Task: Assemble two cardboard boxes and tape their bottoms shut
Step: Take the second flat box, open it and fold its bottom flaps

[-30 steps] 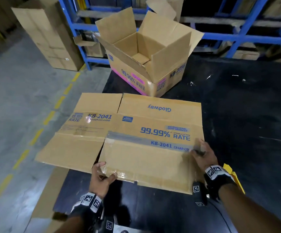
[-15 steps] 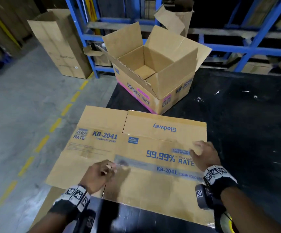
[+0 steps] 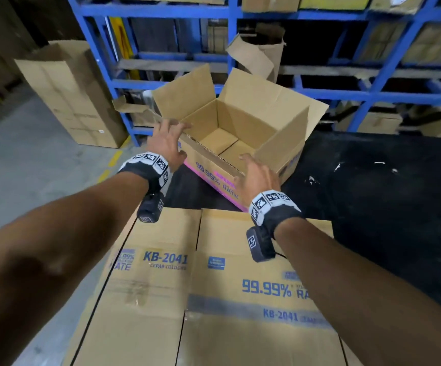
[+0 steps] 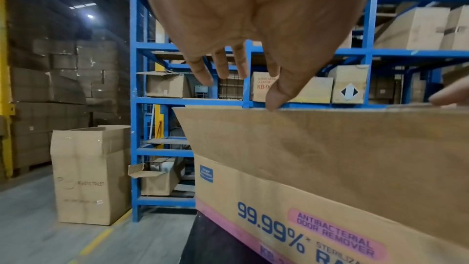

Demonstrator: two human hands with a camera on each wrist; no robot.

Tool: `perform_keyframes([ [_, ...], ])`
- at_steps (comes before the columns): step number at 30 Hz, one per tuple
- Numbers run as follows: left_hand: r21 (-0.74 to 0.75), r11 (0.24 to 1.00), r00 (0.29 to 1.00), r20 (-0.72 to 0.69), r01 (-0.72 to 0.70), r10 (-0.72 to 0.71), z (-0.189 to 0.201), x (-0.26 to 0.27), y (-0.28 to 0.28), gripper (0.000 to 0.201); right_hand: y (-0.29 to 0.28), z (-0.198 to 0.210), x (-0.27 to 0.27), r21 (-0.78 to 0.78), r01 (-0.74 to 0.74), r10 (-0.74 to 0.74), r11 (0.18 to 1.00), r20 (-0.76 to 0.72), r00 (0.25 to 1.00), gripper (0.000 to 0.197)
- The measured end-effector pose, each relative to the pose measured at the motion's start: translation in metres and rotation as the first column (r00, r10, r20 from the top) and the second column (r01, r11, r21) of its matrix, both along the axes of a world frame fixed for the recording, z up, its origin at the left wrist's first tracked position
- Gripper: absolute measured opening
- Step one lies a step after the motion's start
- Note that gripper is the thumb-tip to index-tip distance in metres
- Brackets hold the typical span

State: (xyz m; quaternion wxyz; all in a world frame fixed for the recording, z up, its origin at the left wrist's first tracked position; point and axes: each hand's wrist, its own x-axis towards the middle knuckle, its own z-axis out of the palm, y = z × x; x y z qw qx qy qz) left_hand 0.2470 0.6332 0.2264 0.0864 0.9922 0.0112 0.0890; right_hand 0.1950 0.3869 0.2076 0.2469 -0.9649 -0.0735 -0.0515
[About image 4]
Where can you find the person's left hand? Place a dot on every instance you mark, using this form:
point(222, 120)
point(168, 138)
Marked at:
point(256, 5)

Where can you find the person's right hand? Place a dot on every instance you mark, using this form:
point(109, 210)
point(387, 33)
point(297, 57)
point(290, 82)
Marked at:
point(454, 94)

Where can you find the pink-striped cardboard box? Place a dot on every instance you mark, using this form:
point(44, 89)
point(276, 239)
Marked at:
point(329, 155)

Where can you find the cardboard box with red print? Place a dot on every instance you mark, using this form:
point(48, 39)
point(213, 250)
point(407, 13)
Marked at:
point(258, 89)

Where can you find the cardboard box with yellow band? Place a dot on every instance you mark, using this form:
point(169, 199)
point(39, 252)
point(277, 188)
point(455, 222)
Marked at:
point(317, 92)

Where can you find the plain shelf cardboard box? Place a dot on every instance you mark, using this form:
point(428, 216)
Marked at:
point(168, 86)

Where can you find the small box low shelf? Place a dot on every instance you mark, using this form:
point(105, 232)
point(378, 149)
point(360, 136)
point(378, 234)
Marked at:
point(157, 181)

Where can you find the tall brown cardboard box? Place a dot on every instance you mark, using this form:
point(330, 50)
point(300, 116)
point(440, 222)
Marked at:
point(91, 176)

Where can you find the large upper shelf box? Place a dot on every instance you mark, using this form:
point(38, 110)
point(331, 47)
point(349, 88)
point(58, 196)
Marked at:
point(414, 29)
point(458, 28)

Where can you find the wooden shelf plank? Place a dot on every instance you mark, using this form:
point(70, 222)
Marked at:
point(168, 141)

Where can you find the blue metal storage rack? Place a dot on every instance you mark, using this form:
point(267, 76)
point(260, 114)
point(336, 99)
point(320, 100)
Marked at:
point(135, 112)

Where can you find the ceiling light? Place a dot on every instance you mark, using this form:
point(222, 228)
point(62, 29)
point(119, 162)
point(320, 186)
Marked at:
point(84, 6)

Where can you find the stack of warehouse boxes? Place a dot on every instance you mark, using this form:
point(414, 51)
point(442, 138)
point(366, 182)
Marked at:
point(55, 83)

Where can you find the yellow rack guard post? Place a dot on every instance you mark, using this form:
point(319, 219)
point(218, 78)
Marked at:
point(159, 123)

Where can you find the yellow steel post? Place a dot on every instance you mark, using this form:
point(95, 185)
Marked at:
point(4, 83)

